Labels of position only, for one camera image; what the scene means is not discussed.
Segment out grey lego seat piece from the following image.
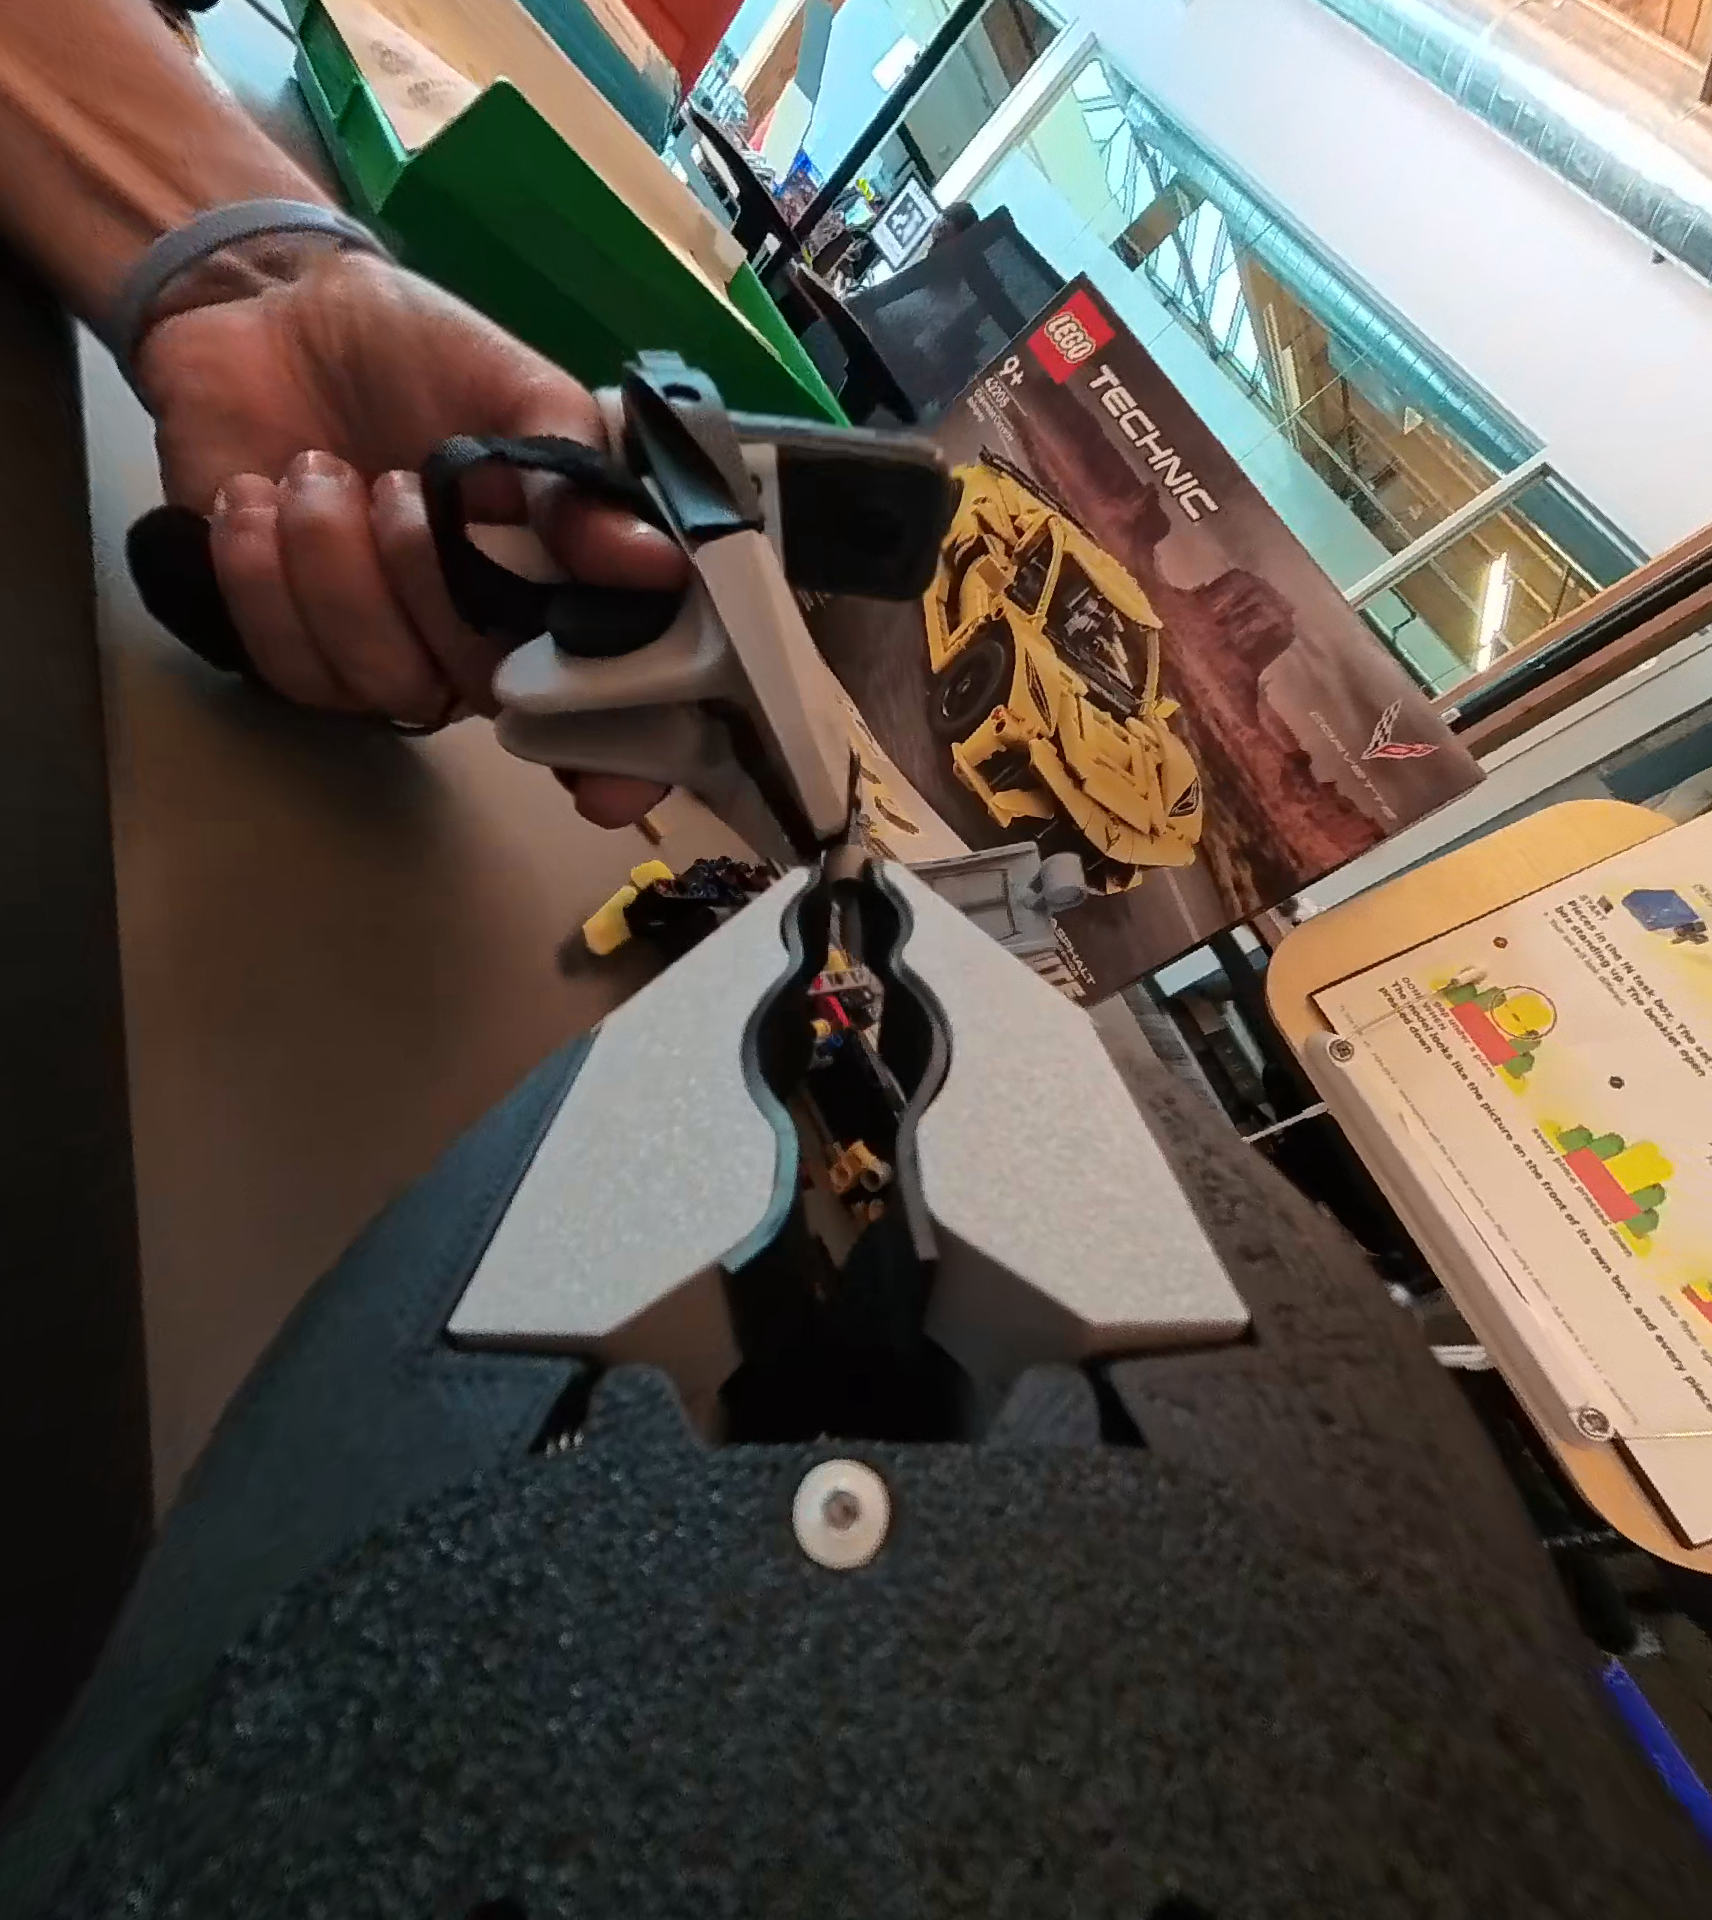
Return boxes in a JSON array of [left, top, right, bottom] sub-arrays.
[[938, 839, 1096, 967]]

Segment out lego car chassis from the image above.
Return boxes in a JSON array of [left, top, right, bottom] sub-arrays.
[[583, 854, 906, 1233]]

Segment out task instruction board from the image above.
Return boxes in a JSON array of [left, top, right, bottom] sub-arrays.
[[1270, 771, 1712, 1578]]

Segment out silver ventilation duct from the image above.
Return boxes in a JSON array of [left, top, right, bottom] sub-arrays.
[[1318, 0, 1712, 358]]

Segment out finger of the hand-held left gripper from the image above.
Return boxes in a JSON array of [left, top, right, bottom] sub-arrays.
[[691, 540, 864, 867]]

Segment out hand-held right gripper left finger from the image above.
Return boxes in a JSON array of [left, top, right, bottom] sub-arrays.
[[441, 859, 814, 1441]]

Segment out grey wristband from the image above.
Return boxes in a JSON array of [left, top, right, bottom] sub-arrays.
[[102, 198, 397, 369]]

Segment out red carry case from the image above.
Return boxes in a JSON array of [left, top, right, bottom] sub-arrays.
[[629, 0, 748, 92]]

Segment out white paper sheets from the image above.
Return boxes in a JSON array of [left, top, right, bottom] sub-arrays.
[[326, 0, 748, 289]]

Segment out blue plastic bin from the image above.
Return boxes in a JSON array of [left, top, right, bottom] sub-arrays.
[[1597, 1649, 1712, 1920]]

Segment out lego set box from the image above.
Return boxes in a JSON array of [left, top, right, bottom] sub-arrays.
[[796, 277, 1489, 1009]]

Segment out green plastic bin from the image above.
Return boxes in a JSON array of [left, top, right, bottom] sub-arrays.
[[285, 0, 853, 429]]

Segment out black mesh chair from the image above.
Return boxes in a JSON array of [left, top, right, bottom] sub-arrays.
[[842, 205, 1070, 424]]

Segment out person's left hand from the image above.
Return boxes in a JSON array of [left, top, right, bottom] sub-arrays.
[[137, 289, 695, 830]]

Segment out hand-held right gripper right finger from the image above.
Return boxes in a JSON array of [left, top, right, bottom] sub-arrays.
[[862, 859, 1251, 1441]]

